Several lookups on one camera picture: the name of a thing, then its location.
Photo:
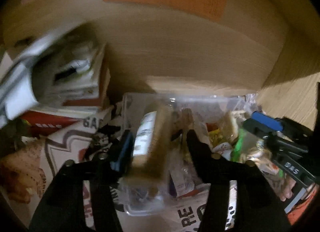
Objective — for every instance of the red book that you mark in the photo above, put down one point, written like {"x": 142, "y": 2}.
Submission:
{"x": 45, "y": 124}

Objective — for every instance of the brown cracker packet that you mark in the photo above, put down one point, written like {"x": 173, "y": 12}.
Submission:
{"x": 152, "y": 144}

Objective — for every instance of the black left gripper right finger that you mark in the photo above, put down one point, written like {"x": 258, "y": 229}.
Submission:
{"x": 240, "y": 198}

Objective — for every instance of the clear plastic storage bin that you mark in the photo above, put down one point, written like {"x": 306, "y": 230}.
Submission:
{"x": 181, "y": 183}

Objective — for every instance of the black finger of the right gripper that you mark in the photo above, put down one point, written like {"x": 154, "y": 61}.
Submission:
{"x": 262, "y": 126}

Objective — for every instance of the person's right hand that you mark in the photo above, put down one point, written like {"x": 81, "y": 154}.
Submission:
{"x": 286, "y": 189}

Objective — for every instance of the stack of books and papers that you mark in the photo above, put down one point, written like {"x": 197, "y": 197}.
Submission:
{"x": 65, "y": 70}

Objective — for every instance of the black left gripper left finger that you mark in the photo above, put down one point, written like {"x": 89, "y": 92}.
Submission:
{"x": 62, "y": 205}

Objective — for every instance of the newspaper print cloth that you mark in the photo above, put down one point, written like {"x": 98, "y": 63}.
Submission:
{"x": 27, "y": 173}

